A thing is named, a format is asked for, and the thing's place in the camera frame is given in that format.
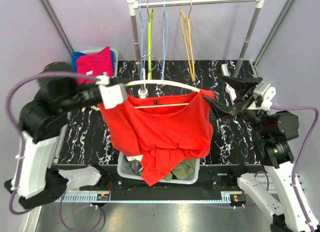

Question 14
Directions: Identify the blue folded garment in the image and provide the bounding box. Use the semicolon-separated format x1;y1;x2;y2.
71;51;86;72

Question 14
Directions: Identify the yellow hanger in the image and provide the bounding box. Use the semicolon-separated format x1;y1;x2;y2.
179;0;196;82

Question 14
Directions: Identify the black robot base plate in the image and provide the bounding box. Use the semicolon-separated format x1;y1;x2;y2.
52;163;288;202

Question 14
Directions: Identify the pink folded garment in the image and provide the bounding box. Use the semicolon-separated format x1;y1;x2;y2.
76;46;114;77

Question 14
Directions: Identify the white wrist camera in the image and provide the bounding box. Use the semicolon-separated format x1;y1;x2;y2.
249;81;276;111
96;75;128;109

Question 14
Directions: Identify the metal clothes rack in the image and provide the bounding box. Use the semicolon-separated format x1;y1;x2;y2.
126;0;270;100

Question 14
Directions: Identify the neon green hanger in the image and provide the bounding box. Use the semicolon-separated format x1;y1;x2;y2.
147;8;153;80

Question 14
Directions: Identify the blue-grey tank top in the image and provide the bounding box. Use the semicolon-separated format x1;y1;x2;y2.
129;160;144;176

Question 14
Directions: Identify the white laundry basket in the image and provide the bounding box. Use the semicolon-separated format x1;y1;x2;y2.
80;48;118;76
117;152;200;185

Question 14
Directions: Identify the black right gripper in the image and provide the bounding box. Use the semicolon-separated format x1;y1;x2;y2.
203;74;271;137

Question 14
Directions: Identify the red tank top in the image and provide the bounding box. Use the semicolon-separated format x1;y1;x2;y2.
99;89;215;186

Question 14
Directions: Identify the white back laundry basket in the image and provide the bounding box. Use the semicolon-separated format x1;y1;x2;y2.
80;48;118;76

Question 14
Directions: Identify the light blue wire hanger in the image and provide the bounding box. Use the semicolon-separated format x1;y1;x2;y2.
161;0;168;80

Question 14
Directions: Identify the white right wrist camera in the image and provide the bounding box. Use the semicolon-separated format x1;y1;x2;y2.
249;81;276;111

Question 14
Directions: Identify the white front laundry basket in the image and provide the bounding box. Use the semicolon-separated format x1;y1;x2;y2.
117;152;200;185

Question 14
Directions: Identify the empty light blue hanger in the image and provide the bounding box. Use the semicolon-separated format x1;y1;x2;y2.
139;1;149;79

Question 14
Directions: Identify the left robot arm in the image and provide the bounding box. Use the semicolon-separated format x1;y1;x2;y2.
4;62;109;213

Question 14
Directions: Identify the white pink garment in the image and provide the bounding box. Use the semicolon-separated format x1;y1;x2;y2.
126;155;143;163

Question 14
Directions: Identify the olive green tank top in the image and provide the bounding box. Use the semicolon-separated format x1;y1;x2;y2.
164;159;197;181

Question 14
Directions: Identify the cream white hanger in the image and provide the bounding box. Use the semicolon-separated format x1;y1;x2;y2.
89;53;201;112

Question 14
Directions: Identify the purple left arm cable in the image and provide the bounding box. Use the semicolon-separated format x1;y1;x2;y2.
6;72;100;215

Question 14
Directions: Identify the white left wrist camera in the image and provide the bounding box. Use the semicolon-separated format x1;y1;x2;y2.
96;75;128;109

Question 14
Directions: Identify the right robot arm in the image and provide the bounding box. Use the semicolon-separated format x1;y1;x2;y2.
205;75;320;232

